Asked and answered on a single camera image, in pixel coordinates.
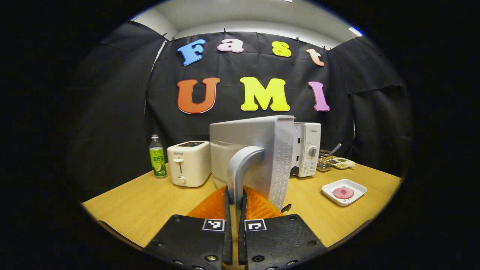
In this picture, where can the metal spoon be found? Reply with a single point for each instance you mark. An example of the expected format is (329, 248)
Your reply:
(335, 148)

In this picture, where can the small ceiling light panel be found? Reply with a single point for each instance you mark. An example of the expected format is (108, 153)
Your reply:
(355, 31)

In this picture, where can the black backdrop cloth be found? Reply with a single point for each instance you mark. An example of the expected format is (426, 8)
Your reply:
(112, 112)

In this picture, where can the green label drink bottle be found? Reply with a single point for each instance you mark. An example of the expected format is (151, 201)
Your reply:
(157, 157)

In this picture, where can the white microwave oven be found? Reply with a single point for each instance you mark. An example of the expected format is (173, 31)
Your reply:
(247, 135)

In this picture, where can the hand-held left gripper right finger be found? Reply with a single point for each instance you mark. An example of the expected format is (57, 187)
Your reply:
(242, 240)

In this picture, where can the white square food plate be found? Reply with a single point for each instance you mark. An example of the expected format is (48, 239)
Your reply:
(356, 187)

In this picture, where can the white toaster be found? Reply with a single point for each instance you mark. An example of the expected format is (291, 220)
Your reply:
(189, 161)

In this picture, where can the pink round food slice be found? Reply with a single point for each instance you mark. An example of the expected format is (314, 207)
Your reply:
(343, 192)

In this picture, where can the white divided snack tray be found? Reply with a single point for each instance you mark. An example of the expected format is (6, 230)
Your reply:
(343, 163)

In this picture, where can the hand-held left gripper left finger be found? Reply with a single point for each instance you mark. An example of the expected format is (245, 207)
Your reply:
(228, 240)

